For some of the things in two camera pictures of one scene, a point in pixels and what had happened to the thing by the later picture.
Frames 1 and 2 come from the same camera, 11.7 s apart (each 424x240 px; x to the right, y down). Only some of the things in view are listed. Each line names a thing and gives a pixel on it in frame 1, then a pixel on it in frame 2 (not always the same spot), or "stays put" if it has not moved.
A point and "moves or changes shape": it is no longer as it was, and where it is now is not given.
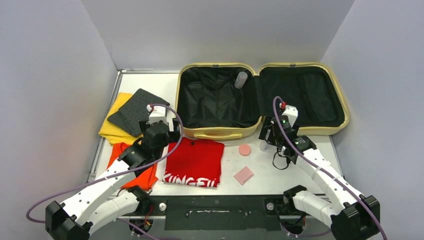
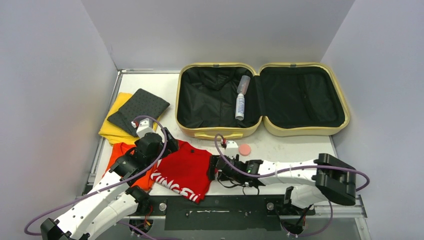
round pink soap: (244, 149) stays put
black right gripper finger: (266, 132) to (212, 167)
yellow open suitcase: (227, 101) stays put
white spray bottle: (263, 146) to (239, 109)
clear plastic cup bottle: (241, 79) moves or changes shape
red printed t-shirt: (195, 162) moves or changes shape
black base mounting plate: (254, 212) stays put
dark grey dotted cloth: (134, 110) stays put
